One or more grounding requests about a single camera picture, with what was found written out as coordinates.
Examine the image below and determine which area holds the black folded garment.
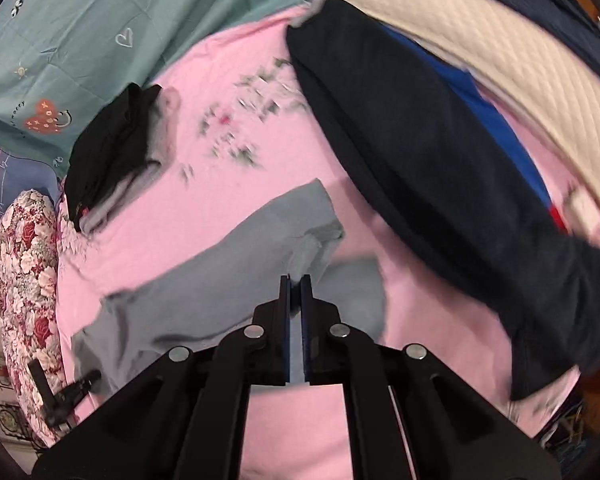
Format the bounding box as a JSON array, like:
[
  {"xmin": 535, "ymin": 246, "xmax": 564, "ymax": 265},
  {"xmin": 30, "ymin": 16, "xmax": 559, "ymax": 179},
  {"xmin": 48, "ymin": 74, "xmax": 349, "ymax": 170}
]
[{"xmin": 63, "ymin": 83, "xmax": 164, "ymax": 234}]

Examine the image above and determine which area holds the bright blue garment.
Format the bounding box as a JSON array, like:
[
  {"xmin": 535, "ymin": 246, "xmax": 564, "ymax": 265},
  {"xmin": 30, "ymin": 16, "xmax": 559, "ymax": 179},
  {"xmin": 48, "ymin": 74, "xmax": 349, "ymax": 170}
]
[{"xmin": 380, "ymin": 24, "xmax": 568, "ymax": 233}]

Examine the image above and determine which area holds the pink floral bed sheet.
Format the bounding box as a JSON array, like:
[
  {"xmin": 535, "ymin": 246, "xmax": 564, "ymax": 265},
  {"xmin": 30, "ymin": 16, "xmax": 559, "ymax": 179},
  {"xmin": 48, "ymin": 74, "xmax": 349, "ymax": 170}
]
[{"xmin": 55, "ymin": 2, "xmax": 600, "ymax": 480}]

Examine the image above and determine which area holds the cream quilted blanket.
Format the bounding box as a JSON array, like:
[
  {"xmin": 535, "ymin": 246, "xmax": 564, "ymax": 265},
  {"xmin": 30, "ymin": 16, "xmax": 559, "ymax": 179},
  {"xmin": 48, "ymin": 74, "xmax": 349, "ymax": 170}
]
[{"xmin": 330, "ymin": 0, "xmax": 600, "ymax": 233}]

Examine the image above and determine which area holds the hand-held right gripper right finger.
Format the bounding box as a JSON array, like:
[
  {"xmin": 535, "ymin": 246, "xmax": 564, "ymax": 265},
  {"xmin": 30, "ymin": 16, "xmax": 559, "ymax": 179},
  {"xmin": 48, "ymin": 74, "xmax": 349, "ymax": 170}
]
[{"xmin": 301, "ymin": 275, "xmax": 562, "ymax": 480}]

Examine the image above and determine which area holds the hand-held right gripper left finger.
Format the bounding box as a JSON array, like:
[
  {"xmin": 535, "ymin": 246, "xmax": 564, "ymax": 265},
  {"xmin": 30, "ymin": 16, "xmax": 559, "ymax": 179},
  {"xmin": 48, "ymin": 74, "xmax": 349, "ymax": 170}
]
[{"xmin": 31, "ymin": 275, "xmax": 292, "ymax": 480}]

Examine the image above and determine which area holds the grey folded garment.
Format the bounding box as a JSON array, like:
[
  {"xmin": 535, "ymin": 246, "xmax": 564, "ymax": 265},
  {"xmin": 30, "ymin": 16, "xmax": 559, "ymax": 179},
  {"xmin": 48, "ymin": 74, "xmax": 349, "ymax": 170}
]
[{"xmin": 79, "ymin": 87, "xmax": 182, "ymax": 234}]

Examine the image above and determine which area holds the teal printed quilt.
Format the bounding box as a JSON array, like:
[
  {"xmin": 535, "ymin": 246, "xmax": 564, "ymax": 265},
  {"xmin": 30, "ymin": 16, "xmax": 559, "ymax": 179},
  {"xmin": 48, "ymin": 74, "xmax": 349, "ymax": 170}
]
[{"xmin": 0, "ymin": 0, "xmax": 398, "ymax": 182}]

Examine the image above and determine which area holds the dark navy garment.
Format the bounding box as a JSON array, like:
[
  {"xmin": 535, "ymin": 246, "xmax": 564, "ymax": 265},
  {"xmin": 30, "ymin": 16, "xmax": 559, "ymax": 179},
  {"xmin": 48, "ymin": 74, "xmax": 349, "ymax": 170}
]
[{"xmin": 285, "ymin": 0, "xmax": 600, "ymax": 402}]

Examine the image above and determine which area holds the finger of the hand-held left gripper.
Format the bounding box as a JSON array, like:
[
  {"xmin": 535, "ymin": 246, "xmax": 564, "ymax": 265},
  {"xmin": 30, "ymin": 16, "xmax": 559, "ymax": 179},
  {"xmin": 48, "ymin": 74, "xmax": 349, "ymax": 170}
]
[
  {"xmin": 27, "ymin": 359, "xmax": 63, "ymax": 429},
  {"xmin": 55, "ymin": 369, "xmax": 103, "ymax": 412}
]

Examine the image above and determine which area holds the red floral pillow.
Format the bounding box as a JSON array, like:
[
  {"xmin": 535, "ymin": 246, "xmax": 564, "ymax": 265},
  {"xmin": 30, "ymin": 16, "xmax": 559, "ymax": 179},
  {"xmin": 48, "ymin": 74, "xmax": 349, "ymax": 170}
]
[{"xmin": 0, "ymin": 188, "xmax": 70, "ymax": 450}]

